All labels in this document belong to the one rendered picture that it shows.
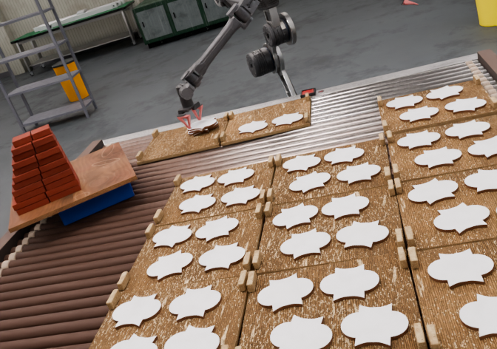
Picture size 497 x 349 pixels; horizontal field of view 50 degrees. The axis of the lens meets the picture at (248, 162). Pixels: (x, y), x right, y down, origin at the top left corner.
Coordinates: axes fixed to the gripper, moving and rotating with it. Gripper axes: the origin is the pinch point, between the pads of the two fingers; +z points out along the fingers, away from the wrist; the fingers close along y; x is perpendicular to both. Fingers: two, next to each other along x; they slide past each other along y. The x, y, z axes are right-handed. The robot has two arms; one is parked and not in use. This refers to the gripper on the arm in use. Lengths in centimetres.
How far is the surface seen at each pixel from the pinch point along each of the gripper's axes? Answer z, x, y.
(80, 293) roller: 8, -26, -113
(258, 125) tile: 3.9, -35.5, -0.4
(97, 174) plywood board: -5, 9, -59
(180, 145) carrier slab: 5.1, 0.6, -14.3
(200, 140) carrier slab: 5.0, -8.6, -10.8
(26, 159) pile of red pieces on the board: -24, 16, -81
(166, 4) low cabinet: 16, 520, 683
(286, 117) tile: 3.8, -47.5, 5.3
